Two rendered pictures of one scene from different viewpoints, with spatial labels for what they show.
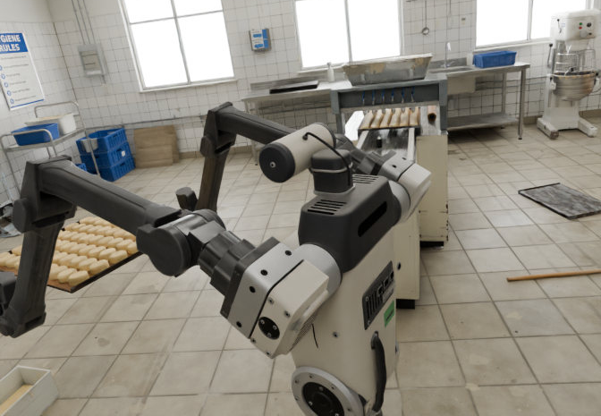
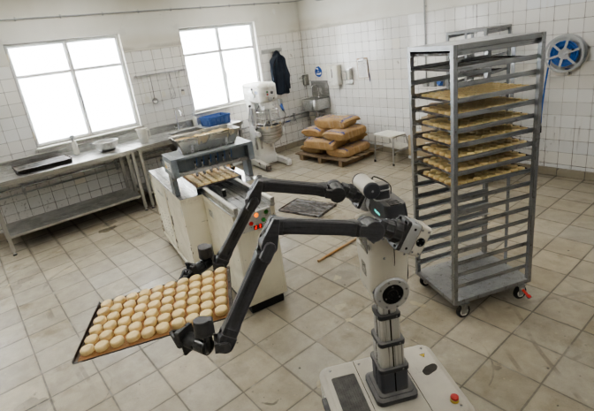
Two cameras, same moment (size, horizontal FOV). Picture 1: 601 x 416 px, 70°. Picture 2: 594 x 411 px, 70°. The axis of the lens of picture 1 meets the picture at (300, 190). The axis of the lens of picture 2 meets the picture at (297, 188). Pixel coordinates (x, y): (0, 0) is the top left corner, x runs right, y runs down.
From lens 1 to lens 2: 1.44 m
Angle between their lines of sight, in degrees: 42
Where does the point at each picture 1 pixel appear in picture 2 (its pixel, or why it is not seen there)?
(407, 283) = (278, 282)
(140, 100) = not seen: outside the picture
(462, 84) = not seen: hidden behind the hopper
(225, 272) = (400, 229)
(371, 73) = (199, 143)
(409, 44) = (143, 112)
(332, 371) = (398, 275)
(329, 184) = (385, 195)
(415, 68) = (229, 136)
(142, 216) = (354, 224)
